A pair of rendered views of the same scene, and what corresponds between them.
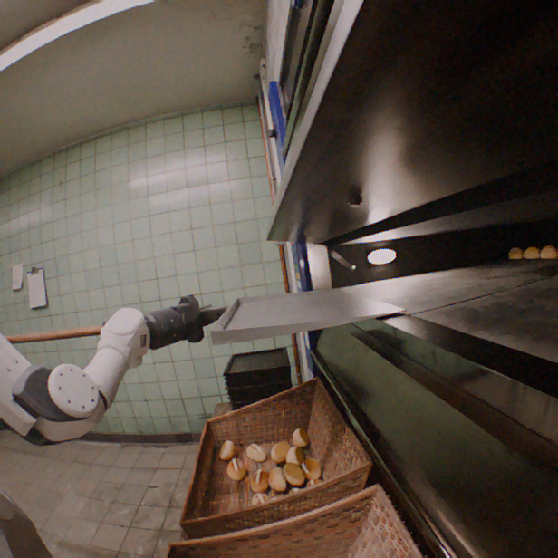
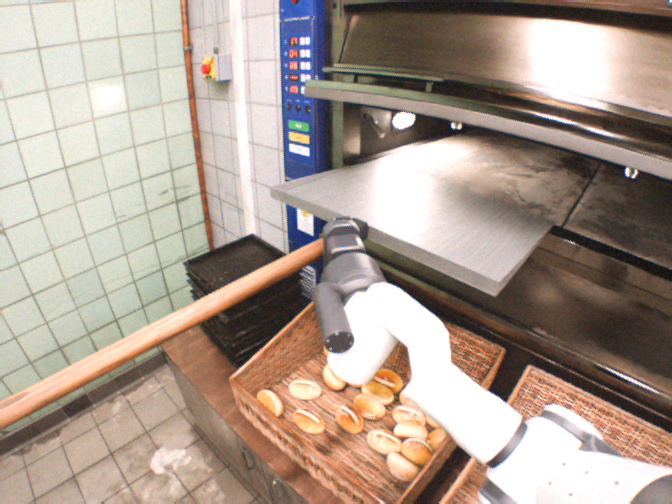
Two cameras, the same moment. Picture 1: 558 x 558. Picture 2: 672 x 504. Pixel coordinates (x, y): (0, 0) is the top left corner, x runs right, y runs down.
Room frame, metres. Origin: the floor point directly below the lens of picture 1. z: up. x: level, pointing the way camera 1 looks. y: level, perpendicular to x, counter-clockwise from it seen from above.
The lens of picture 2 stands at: (0.32, 0.60, 1.52)
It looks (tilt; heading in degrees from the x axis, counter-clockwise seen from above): 31 degrees down; 317
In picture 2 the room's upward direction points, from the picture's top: straight up
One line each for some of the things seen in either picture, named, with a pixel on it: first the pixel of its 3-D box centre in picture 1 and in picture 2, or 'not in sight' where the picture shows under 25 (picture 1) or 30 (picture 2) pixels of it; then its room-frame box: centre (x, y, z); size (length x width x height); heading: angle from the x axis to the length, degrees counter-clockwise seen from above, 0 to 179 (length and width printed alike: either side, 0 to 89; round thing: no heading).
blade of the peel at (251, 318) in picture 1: (295, 303); (415, 201); (0.76, -0.03, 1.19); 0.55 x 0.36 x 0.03; 3
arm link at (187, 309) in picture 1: (176, 323); (346, 272); (0.66, 0.26, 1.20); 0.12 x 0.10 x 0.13; 148
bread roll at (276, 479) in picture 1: (276, 479); (367, 408); (0.73, 0.10, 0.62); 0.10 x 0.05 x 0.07; 9
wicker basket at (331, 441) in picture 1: (268, 456); (363, 387); (0.74, 0.11, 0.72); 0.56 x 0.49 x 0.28; 5
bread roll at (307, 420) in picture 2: (235, 467); (308, 419); (0.82, 0.25, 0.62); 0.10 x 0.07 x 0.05; 13
